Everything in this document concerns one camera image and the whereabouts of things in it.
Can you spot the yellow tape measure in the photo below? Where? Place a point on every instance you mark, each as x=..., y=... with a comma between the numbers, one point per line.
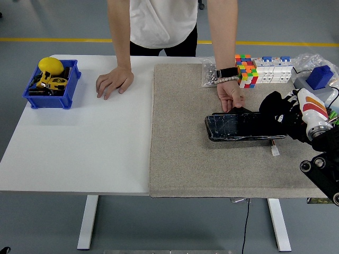
x=57, y=83

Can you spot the crumpled clear plastic bag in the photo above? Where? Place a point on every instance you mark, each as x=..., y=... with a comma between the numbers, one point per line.
x=307, y=59

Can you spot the yellow black hand tool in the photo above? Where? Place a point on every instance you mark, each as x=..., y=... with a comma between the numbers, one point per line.
x=43, y=78

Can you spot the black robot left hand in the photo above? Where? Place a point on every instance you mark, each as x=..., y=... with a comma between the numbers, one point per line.
x=4, y=250

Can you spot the black glossy display panel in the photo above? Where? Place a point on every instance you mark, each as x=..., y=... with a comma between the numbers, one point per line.
x=227, y=127

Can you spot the person's right forearm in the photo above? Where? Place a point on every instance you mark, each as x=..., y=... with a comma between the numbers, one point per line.
x=120, y=31

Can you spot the person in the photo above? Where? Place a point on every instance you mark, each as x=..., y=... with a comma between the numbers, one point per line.
x=164, y=23

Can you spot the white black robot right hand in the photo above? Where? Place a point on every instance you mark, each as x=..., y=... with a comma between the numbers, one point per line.
x=313, y=111

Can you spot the yellow lemon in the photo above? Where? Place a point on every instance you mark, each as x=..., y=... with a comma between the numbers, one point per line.
x=50, y=65

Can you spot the blue block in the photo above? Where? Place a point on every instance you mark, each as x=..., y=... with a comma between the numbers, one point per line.
x=319, y=78

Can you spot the grey-brown mat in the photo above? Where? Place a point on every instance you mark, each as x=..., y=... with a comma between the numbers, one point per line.
x=185, y=158

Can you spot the white table leg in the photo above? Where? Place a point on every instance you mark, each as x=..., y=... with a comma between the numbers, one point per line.
x=87, y=225
x=280, y=232

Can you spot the person's left forearm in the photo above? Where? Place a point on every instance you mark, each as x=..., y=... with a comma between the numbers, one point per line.
x=223, y=31

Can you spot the black wristwatch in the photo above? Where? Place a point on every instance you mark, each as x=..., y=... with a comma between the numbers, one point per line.
x=227, y=72

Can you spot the white circuit breaker blue tab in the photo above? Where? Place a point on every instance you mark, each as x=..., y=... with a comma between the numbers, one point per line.
x=283, y=72
x=263, y=72

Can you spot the blue plastic bin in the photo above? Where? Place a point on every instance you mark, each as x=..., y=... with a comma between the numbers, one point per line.
x=53, y=101

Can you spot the green connectors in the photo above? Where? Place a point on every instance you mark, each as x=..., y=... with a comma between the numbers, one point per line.
x=335, y=116

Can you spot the multicolour puzzle cube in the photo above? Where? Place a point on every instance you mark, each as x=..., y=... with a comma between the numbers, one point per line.
x=243, y=58
x=249, y=76

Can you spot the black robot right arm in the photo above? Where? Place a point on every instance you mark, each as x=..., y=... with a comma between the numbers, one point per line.
x=321, y=172

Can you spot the clear bag of metal nuts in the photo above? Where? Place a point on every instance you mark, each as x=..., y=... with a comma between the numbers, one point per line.
x=208, y=76

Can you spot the black office chair base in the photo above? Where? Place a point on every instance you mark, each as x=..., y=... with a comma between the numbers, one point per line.
x=201, y=5

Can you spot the grey box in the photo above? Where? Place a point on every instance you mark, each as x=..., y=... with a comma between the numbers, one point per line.
x=300, y=82

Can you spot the silver bracket under table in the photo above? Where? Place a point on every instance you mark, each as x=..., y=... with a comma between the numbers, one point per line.
x=238, y=200

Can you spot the person's left hand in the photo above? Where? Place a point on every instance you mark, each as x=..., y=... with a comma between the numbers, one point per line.
x=230, y=94

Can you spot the person's right hand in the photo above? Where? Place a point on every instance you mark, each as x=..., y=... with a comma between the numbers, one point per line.
x=115, y=80

